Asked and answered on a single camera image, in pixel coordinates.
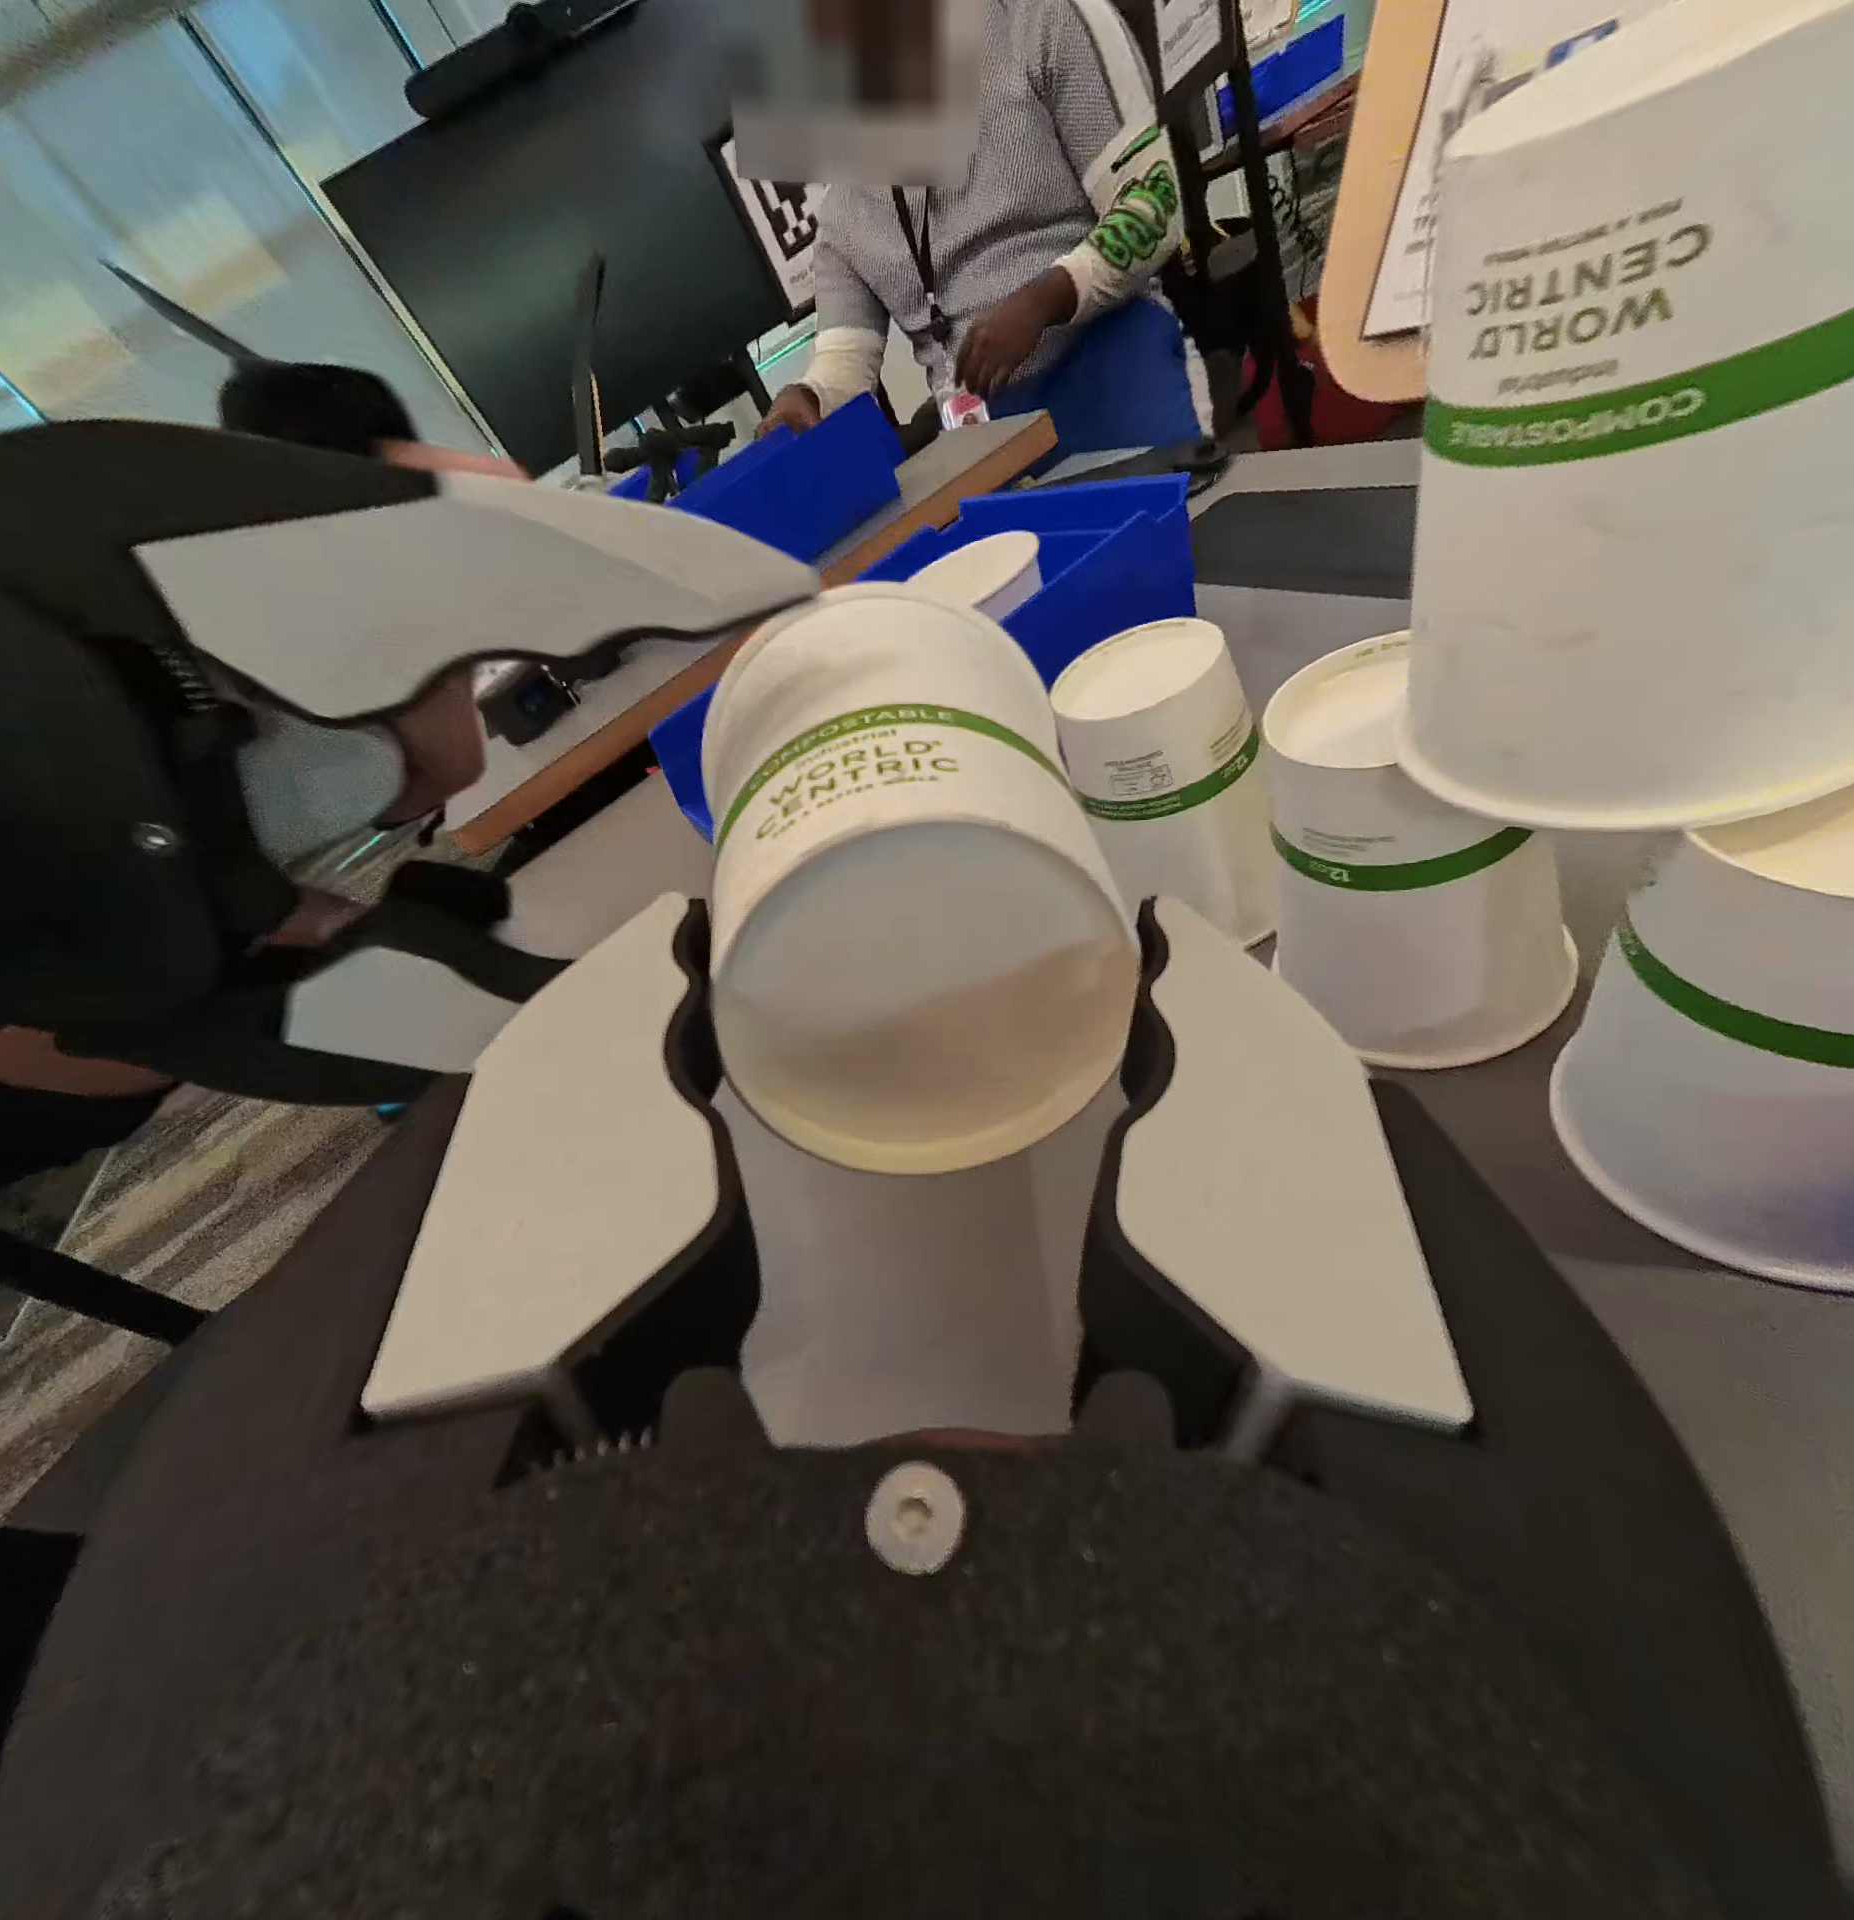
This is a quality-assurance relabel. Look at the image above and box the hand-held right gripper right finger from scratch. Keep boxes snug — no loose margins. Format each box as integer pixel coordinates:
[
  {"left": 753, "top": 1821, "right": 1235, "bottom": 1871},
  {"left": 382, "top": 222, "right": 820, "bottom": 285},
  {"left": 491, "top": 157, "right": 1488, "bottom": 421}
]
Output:
[{"left": 1076, "top": 896, "right": 1476, "bottom": 1462}]

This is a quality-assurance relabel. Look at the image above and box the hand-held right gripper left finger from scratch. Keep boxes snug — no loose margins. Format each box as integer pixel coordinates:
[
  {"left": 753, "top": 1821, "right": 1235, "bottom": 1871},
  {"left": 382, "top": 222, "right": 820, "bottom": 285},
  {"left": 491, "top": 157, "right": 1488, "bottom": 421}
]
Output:
[{"left": 360, "top": 896, "right": 762, "bottom": 1462}]

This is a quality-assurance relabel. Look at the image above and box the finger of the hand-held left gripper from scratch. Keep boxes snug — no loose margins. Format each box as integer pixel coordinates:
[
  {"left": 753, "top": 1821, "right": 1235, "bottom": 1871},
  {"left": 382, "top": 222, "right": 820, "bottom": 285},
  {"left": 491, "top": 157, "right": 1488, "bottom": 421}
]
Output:
[
  {"left": 133, "top": 473, "right": 822, "bottom": 869},
  {"left": 273, "top": 862, "right": 568, "bottom": 1079}
]

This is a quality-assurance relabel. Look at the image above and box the white paper cup green band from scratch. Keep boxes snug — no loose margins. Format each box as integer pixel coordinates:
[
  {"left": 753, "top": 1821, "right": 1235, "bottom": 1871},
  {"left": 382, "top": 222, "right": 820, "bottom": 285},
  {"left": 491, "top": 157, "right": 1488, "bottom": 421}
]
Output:
[
  {"left": 916, "top": 529, "right": 1044, "bottom": 619},
  {"left": 1550, "top": 773, "right": 1854, "bottom": 1295},
  {"left": 1050, "top": 618, "right": 1278, "bottom": 948},
  {"left": 702, "top": 582, "right": 1140, "bottom": 1173},
  {"left": 1395, "top": 0, "right": 1854, "bottom": 831},
  {"left": 1259, "top": 628, "right": 1579, "bottom": 1070}
]

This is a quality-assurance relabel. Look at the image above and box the blue plastic bin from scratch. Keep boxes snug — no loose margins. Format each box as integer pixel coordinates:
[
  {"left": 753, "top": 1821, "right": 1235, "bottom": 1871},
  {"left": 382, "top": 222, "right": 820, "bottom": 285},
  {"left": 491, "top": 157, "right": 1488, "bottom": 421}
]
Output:
[
  {"left": 1215, "top": 10, "right": 1353, "bottom": 132},
  {"left": 609, "top": 393, "right": 909, "bottom": 569},
  {"left": 648, "top": 473, "right": 1199, "bottom": 842}
]

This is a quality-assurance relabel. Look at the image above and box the black display board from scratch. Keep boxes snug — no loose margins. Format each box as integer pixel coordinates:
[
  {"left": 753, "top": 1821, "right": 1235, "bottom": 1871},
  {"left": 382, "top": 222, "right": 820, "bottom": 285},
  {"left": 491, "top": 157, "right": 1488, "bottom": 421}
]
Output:
[{"left": 320, "top": 21, "right": 810, "bottom": 481}]

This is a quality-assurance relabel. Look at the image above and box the wooden table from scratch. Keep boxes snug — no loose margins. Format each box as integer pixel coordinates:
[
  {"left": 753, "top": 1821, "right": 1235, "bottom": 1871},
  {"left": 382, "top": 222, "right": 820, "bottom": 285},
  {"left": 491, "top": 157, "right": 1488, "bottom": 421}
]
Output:
[{"left": 447, "top": 407, "right": 1062, "bottom": 861}]

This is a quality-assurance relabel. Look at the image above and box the white instruction sheet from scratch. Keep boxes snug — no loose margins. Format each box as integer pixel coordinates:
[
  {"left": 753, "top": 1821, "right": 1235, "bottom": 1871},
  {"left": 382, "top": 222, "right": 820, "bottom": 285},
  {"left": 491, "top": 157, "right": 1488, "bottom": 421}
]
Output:
[{"left": 1362, "top": 0, "right": 1482, "bottom": 339}]

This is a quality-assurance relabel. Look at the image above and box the wooden sign board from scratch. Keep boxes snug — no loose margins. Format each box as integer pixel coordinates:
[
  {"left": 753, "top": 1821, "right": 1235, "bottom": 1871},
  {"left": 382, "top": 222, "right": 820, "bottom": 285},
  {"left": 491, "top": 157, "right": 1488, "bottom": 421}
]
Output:
[{"left": 1313, "top": 0, "right": 1454, "bottom": 406}]

